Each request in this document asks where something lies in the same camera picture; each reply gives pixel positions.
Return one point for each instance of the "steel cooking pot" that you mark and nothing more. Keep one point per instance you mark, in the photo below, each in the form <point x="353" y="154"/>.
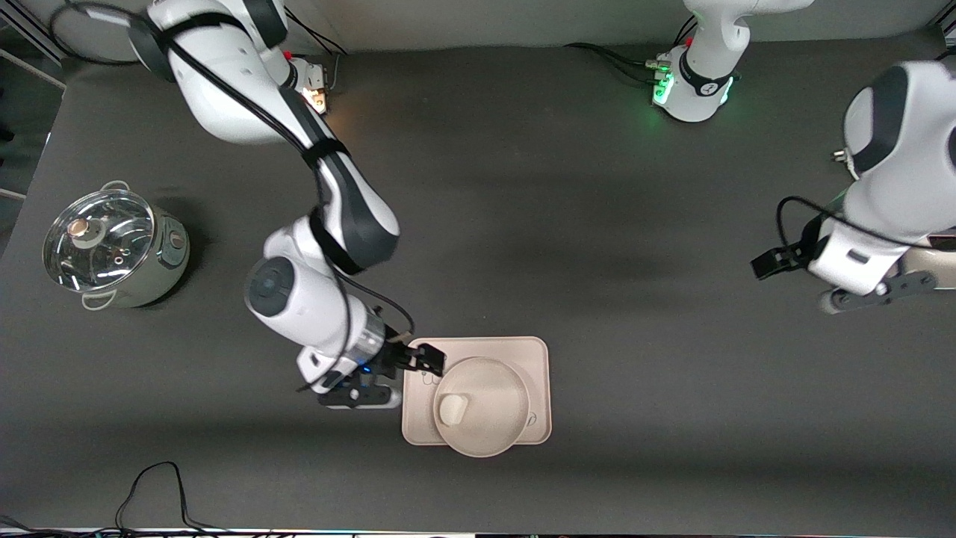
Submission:
<point x="170" y="261"/>

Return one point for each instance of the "beige tray with rabbit print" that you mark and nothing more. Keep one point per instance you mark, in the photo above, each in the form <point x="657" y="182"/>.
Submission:
<point x="539" y="359"/>

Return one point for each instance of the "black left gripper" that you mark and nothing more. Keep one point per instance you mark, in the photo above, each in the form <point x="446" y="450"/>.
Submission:
<point x="792" y="256"/>

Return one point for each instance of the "small white cup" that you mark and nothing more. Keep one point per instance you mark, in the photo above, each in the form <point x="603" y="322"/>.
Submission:
<point x="452" y="409"/>

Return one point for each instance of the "glass pot lid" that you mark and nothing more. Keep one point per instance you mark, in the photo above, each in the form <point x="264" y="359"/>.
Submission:
<point x="97" y="254"/>

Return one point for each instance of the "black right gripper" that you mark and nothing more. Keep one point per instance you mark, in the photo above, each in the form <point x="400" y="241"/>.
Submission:
<point x="397" y="355"/>

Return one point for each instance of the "beige round plate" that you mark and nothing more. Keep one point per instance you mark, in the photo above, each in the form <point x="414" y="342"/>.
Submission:
<point x="489" y="411"/>

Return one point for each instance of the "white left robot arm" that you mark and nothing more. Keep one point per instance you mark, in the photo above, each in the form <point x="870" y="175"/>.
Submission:
<point x="904" y="149"/>

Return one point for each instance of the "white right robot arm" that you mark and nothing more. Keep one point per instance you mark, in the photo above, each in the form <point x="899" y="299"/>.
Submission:
<point x="224" y="75"/>

